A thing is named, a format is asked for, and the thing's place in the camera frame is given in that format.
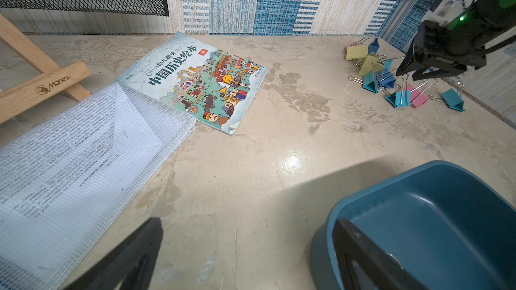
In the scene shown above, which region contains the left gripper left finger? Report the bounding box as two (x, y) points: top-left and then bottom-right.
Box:
(67, 217), (163, 289)

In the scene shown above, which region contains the colourful Chinese history picture book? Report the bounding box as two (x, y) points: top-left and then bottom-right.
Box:
(116, 32), (269, 135)

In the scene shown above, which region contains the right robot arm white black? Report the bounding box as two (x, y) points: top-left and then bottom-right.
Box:
(396, 0), (515, 81)

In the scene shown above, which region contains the wooden tabletop easel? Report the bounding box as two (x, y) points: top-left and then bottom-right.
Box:
(1, 16), (91, 123)

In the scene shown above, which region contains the blue binder clip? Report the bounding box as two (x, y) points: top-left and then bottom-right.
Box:
(368, 38), (380, 55)
(376, 59), (396, 89)

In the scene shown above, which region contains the yellow binder clip top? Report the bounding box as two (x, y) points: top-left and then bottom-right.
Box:
(345, 45), (369, 60)

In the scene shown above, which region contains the blue binder clip top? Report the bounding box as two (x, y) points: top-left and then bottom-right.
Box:
(368, 38), (380, 55)

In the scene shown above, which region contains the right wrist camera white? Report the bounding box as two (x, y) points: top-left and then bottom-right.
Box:
(423, 0), (475, 27)

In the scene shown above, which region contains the teal binder clip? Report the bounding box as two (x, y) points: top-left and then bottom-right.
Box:
(347, 71), (380, 93)
(385, 75), (411, 108)

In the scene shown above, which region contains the teal binder clip lone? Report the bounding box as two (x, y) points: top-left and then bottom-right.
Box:
(429, 81), (465, 112)

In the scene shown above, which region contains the clear mesh document pouch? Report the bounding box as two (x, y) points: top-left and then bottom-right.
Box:
(1, 83), (196, 289)

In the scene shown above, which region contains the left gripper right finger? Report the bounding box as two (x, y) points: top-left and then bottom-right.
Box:
(333, 219), (426, 289)

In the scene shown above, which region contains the yellow binder clip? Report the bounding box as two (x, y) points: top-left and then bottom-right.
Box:
(345, 45), (369, 60)
(358, 52), (384, 77)

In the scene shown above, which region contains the teal plastic storage box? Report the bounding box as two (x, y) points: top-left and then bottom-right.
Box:
(310, 161), (515, 289)

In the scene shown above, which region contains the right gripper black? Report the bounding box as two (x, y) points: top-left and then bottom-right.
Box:
(396, 20), (486, 81)

